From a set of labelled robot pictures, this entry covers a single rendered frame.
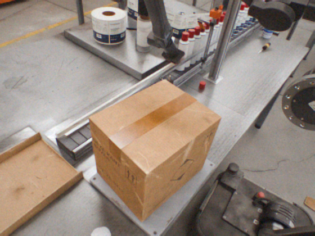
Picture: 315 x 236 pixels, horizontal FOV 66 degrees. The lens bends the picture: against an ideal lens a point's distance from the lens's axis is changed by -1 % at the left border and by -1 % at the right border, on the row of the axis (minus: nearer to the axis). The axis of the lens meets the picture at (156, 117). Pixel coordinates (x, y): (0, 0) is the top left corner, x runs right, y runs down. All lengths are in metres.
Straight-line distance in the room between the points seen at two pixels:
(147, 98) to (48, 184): 0.45
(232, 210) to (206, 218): 0.16
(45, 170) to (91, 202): 0.21
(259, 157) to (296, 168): 0.31
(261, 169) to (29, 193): 1.74
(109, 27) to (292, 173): 1.78
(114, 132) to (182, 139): 0.18
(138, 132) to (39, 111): 0.64
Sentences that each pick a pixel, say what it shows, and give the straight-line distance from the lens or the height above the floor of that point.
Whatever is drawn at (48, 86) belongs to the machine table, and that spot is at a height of 0.83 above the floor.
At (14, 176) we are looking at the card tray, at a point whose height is 0.83.
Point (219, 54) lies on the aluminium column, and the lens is 1.33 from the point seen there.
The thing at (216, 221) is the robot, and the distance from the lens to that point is 1.54.
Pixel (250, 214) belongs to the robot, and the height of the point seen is 0.26.
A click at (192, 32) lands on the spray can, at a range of 1.28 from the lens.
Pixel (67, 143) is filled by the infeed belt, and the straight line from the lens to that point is 0.96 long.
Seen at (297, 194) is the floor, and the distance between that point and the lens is 2.20.
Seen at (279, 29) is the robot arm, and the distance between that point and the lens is 0.65.
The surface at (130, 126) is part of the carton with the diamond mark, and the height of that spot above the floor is 1.12.
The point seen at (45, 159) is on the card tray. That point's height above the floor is 0.83.
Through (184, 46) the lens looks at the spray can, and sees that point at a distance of 1.26.
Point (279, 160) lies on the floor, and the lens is 2.33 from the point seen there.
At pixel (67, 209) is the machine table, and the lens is 0.87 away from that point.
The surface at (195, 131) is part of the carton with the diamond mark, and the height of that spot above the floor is 1.12.
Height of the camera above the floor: 1.60
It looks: 44 degrees down
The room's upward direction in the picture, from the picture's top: 7 degrees clockwise
